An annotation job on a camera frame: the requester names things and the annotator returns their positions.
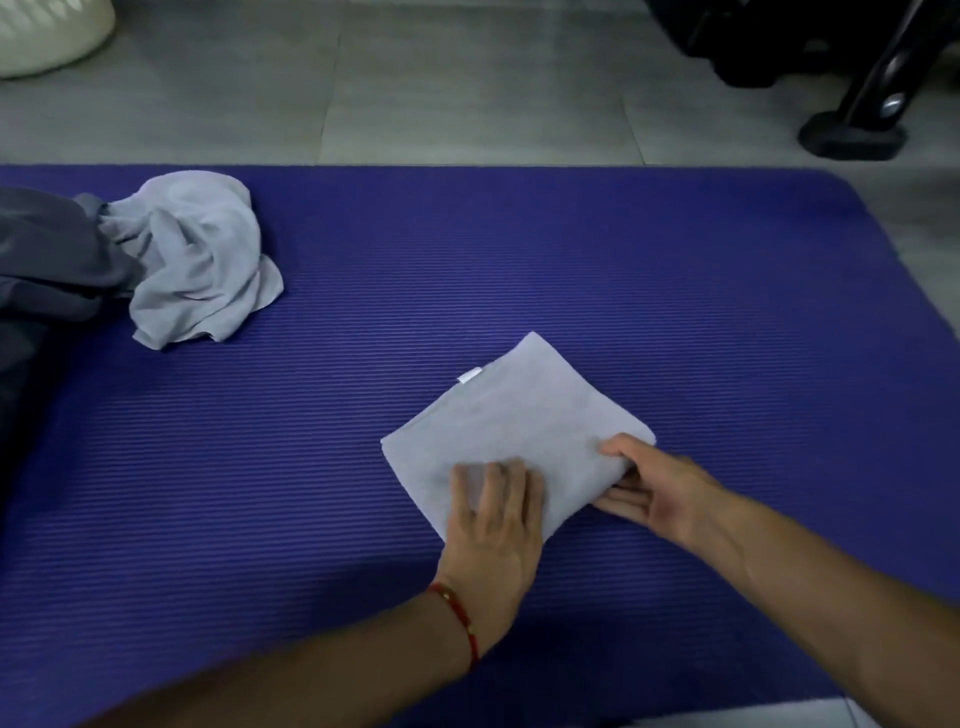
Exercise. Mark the person's left hand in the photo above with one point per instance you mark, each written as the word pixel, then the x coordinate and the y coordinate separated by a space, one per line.
pixel 495 555

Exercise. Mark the person's right hand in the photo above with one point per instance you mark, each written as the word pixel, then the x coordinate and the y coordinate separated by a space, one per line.
pixel 667 495

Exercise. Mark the light grey printed towel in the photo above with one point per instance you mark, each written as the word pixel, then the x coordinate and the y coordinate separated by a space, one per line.
pixel 525 405

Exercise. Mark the purple ribbed mat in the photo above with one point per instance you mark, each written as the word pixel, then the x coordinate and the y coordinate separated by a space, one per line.
pixel 675 300

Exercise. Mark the pile of dark grey towels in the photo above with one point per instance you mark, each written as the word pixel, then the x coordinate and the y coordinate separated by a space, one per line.
pixel 45 255

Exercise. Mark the person's right forearm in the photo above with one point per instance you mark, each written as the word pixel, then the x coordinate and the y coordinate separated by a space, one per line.
pixel 840 600

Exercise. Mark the person's left forearm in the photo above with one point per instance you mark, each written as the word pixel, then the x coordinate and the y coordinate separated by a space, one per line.
pixel 300 675

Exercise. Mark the black weight stack machine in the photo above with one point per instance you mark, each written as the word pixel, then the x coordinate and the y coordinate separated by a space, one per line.
pixel 855 135

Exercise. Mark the white perforated laundry basket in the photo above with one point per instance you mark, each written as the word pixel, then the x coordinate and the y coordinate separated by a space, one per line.
pixel 45 34

